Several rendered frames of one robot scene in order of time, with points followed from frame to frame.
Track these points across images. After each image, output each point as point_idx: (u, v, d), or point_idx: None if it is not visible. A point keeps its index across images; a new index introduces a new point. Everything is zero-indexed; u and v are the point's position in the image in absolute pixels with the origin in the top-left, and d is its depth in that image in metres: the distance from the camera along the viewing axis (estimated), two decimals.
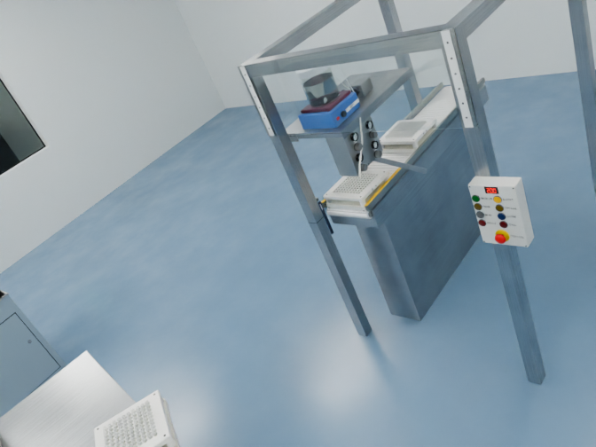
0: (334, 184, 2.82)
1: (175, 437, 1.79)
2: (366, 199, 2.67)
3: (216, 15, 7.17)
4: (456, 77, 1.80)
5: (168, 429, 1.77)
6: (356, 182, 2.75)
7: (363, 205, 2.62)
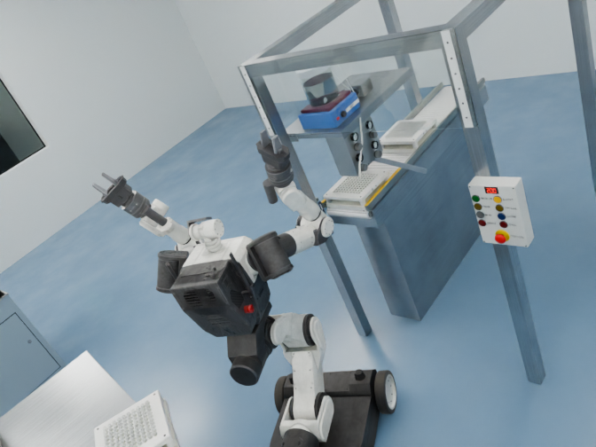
0: (334, 184, 2.82)
1: (175, 437, 1.79)
2: (366, 199, 2.67)
3: (216, 15, 7.17)
4: (456, 77, 1.80)
5: (168, 429, 1.77)
6: (356, 182, 2.75)
7: (363, 205, 2.62)
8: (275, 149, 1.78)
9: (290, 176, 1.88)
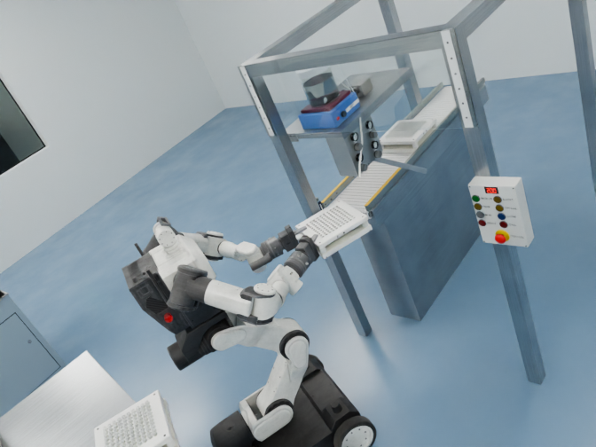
0: (314, 215, 2.50)
1: (175, 437, 1.79)
2: (331, 244, 2.33)
3: (216, 15, 7.17)
4: (456, 77, 1.80)
5: (168, 429, 1.77)
6: (332, 220, 2.40)
7: (321, 252, 2.30)
8: None
9: (293, 256, 2.21)
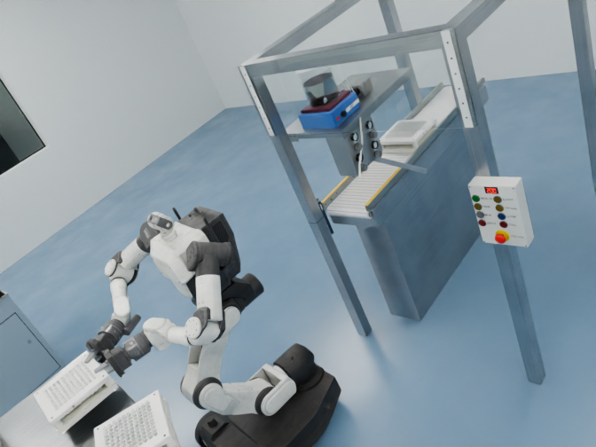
0: (84, 394, 2.01)
1: (175, 437, 1.79)
2: None
3: (216, 15, 7.17)
4: (456, 77, 1.80)
5: (168, 429, 1.77)
6: (66, 387, 2.09)
7: None
8: (95, 353, 2.20)
9: (105, 325, 2.29)
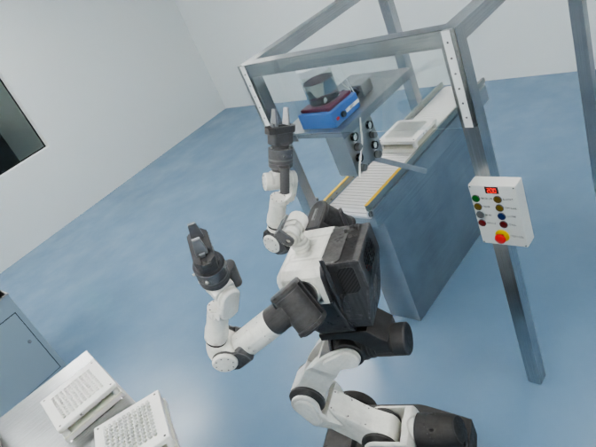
0: (91, 402, 2.03)
1: (175, 437, 1.79)
2: None
3: (216, 15, 7.17)
4: (456, 77, 1.80)
5: (168, 429, 1.77)
6: (74, 395, 2.11)
7: None
8: (286, 121, 1.96)
9: None
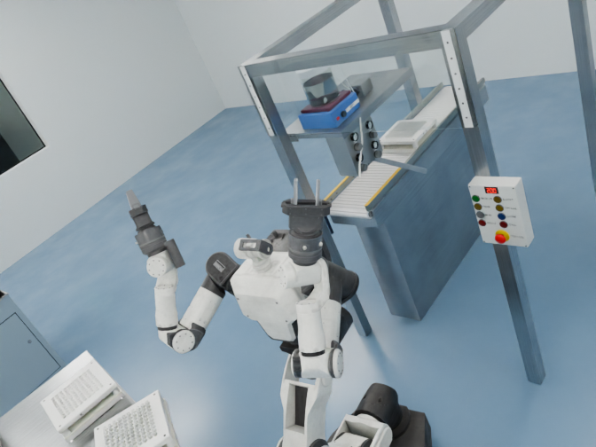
0: (91, 402, 2.03)
1: (175, 437, 1.79)
2: None
3: (216, 15, 7.17)
4: (456, 77, 1.80)
5: (168, 429, 1.77)
6: (74, 395, 2.11)
7: None
8: None
9: None
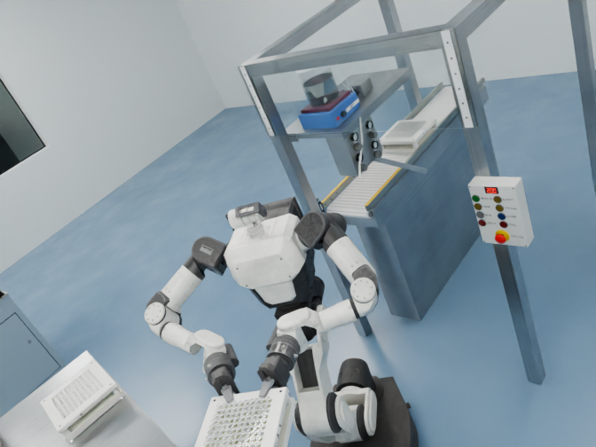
0: (91, 402, 2.03)
1: None
2: None
3: (216, 15, 7.17)
4: (456, 77, 1.80)
5: (276, 388, 1.57)
6: (74, 395, 2.11)
7: None
8: (230, 389, 1.63)
9: (211, 360, 1.73)
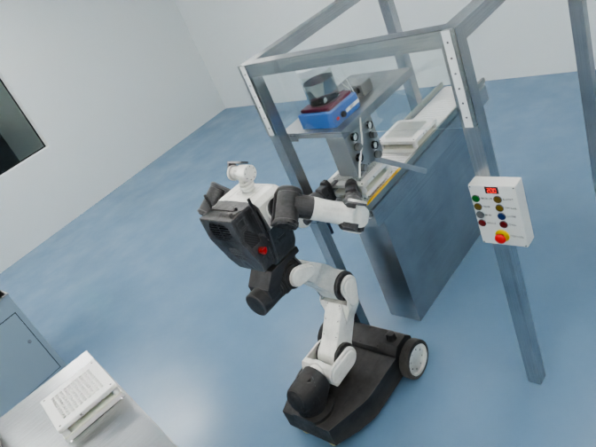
0: (91, 402, 2.03)
1: None
2: None
3: (216, 15, 7.17)
4: (456, 77, 1.80)
5: None
6: (74, 395, 2.11)
7: None
8: None
9: (350, 194, 2.50)
